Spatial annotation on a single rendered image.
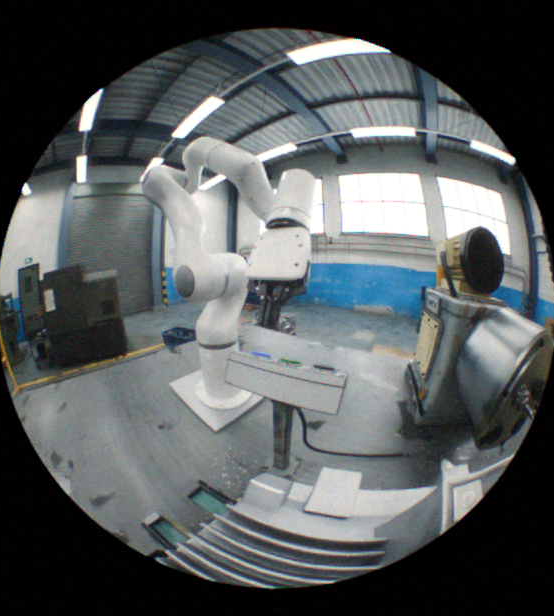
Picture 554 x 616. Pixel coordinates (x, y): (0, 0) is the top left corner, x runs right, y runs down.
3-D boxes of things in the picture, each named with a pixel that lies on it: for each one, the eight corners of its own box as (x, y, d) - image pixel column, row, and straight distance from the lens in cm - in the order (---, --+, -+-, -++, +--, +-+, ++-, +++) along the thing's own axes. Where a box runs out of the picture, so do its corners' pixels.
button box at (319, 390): (342, 404, 31) (350, 371, 30) (337, 416, 24) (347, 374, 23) (247, 379, 36) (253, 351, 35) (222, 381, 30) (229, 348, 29)
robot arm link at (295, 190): (267, 231, 42) (268, 203, 35) (279, 191, 51) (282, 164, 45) (305, 239, 42) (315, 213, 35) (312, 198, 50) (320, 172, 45)
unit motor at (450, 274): (454, 341, 95) (464, 243, 92) (486, 378, 70) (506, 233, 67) (407, 337, 85) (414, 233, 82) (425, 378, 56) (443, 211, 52)
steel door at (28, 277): (47, 334, 709) (40, 254, 708) (46, 335, 700) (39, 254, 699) (26, 340, 755) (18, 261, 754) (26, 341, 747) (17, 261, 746)
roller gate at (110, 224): (163, 305, 736) (165, 191, 792) (168, 306, 689) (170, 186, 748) (70, 325, 715) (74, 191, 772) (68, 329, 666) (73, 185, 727)
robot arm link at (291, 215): (258, 211, 37) (254, 223, 35) (303, 205, 33) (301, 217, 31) (276, 235, 43) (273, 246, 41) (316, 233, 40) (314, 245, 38)
